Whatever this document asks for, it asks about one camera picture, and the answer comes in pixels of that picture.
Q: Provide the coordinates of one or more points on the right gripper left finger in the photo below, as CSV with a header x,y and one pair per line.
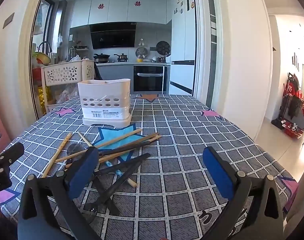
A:
x,y
36,218

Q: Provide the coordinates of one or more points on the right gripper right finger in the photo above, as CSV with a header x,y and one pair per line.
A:
x,y
253,210

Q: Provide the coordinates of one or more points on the black handled metal spoon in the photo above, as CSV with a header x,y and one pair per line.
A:
x,y
105,194

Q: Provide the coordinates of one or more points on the ridged bamboo chopstick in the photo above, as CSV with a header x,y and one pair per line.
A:
x,y
54,157

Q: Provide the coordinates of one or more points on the pale thin bamboo chopstick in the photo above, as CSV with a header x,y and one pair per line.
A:
x,y
84,139

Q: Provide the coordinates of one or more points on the long light wooden chopstick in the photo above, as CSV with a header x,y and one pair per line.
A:
x,y
100,145

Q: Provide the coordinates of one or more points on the black chopstick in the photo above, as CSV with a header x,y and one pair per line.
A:
x,y
129,163

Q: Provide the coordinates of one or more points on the blue patterned handle chopstick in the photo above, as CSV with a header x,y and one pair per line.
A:
x,y
119,173

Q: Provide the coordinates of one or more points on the grey checkered tablecloth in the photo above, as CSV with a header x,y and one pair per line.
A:
x,y
175,196

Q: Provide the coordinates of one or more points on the white plastic utensil holder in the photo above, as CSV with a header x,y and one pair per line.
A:
x,y
105,102

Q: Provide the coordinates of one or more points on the white perforated storage cart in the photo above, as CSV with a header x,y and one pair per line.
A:
x,y
65,74

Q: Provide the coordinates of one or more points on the white refrigerator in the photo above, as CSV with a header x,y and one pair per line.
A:
x,y
183,47

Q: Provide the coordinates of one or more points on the black built-in oven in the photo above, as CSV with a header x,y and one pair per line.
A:
x,y
150,78

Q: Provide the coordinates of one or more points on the black range hood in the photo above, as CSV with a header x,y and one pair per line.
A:
x,y
113,35

